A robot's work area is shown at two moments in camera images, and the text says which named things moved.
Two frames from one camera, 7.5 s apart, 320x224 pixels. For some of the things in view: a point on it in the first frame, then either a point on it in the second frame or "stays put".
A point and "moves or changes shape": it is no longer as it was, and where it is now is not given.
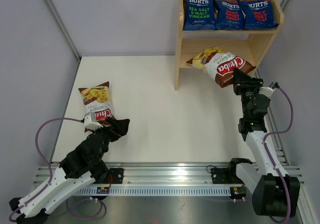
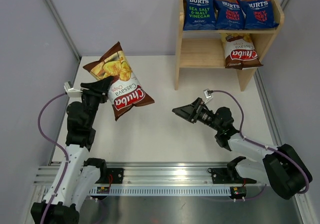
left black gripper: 118,128 -> 100,89
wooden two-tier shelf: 249,45 stays put
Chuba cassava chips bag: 97,100 moves or changes shape
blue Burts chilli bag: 229,15 stays put
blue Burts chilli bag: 258,12 stays put
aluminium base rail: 163,179 stays put
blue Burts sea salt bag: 199,12 stays put
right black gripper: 243,81 -> 191,112
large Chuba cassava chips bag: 219,64 -> 239,52
